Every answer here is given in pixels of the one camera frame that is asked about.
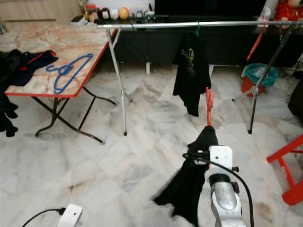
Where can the black knit garment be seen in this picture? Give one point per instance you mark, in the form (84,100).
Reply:
(189,187)

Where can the large red plastic hanger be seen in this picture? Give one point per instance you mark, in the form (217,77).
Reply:
(209,109)

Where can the dark navy shirt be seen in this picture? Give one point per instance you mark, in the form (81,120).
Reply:
(35,75)

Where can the green plastic hanger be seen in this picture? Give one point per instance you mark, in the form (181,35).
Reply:
(197,31)

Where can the bare thin red hanger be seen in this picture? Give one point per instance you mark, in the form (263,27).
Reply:
(256,42)

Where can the blue plastic hanger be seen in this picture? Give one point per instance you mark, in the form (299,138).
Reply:
(65,70)

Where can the black shirt with green logo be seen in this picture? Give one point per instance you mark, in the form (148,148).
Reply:
(191,78)

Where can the red plastic stool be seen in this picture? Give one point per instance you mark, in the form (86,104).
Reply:
(284,151)

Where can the orange bin with teal bag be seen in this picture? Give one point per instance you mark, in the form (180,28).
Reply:
(247,85)

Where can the black clothes pile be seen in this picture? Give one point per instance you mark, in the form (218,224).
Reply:
(7,104)

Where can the dark grey sofa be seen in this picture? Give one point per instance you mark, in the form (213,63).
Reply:
(296,109)

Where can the black TV console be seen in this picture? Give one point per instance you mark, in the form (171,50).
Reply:
(151,47)

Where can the black television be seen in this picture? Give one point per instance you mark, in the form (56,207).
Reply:
(208,7)

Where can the orange round face toy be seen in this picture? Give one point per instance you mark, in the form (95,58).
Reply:
(124,13)

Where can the white round face toy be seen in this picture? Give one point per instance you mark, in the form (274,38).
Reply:
(114,13)

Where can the red and gold figurine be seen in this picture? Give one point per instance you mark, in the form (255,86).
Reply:
(289,9)

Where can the dark round face toy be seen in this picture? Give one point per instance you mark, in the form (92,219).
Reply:
(104,13)

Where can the marble pattern folding table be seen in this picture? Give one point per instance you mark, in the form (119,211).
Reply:
(71,40)

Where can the small white box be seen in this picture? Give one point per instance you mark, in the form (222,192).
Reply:
(77,19)

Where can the light wooden cabinet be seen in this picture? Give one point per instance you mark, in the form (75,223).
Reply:
(38,10)

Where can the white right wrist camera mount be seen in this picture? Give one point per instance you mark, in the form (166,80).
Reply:
(221,156)

